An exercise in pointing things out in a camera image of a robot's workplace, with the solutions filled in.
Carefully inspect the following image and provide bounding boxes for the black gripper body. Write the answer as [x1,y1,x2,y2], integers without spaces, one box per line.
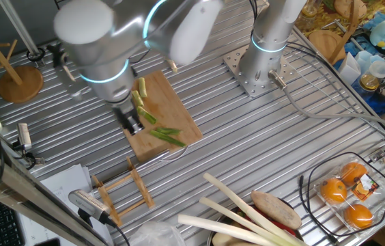
[113,100,139,126]

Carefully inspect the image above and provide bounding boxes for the dark green scallion stalk piece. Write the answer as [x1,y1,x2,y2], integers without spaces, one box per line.
[136,105,158,125]

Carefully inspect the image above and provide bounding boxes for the dark green scallion leaf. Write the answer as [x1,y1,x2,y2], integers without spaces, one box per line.
[154,126,182,136]

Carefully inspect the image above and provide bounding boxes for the long scallion with green top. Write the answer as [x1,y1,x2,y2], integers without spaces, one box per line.
[149,129,188,148]

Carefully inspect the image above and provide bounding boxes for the wooden cutting board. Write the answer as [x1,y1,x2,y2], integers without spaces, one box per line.
[123,70,203,164]

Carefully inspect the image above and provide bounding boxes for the wooden knife rack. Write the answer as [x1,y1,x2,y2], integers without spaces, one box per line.
[91,156,156,228]

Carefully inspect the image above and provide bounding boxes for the white scallion root end piece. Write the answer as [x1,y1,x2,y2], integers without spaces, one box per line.
[167,58,179,74]

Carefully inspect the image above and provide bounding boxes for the white paper sheets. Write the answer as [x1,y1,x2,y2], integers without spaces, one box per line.
[18,163,115,246]

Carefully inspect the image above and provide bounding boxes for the wooden mug tree stand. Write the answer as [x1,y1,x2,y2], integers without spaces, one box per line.
[307,0,361,66]
[0,15,45,105]

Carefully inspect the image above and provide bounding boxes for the clear plastic bag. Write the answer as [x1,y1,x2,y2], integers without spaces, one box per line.
[128,221,187,246]

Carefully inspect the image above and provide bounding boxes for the metal bowl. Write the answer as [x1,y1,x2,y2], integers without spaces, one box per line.
[205,204,303,246]

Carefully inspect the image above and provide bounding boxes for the pale potato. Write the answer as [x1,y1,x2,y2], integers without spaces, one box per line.
[212,232,248,246]

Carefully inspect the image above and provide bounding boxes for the brown sweet potato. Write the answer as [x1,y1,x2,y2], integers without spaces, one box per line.
[249,189,303,230]

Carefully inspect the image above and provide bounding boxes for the red vegetable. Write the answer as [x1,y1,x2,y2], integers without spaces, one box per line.
[242,204,298,237]

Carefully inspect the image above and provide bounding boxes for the clear glass bottle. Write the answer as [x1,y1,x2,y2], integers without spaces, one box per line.
[296,0,320,30]

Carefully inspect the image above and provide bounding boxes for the orange fruit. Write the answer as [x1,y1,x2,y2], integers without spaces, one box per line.
[343,203,374,230]
[340,161,368,187]
[319,177,348,205]

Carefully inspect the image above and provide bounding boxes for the white paper box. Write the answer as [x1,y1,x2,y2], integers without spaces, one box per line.
[337,52,363,86]

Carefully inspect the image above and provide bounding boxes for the orange label sticker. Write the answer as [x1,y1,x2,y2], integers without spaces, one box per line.
[350,173,380,202]

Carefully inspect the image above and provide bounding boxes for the glass flask with yellow liquid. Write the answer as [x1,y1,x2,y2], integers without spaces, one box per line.
[358,60,385,92]

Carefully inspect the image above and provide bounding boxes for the round woven wooden item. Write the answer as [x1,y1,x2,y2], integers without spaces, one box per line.
[333,0,368,21]

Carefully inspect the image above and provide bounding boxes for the blue cloth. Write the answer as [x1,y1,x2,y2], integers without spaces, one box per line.
[342,6,385,115]

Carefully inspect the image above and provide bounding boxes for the silver camera with black cable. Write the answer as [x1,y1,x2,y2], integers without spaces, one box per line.
[68,189,131,246]

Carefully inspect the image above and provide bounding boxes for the small silver camera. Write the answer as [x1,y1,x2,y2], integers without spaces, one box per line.
[16,122,33,152]

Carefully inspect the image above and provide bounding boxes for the metal camera mount clamp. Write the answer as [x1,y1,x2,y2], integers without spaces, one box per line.
[10,139,46,170]

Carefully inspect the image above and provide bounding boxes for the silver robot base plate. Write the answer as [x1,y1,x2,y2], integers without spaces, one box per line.
[222,44,298,99]

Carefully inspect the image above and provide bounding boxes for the aluminium frame beam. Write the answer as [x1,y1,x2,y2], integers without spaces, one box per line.
[0,136,111,246]

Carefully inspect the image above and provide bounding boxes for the aluminium pole with black ring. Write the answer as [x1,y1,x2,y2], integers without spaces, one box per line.
[0,0,47,68]

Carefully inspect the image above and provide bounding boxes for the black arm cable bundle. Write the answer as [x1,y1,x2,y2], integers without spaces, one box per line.
[248,0,262,20]

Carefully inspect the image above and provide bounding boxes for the thin black cable loop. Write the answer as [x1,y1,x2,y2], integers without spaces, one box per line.
[297,151,385,245]

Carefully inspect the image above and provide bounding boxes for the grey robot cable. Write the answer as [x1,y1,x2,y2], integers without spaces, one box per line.
[267,69,385,137]

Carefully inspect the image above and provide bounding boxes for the black cables at robot base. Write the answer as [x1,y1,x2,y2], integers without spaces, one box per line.
[285,40,385,139]

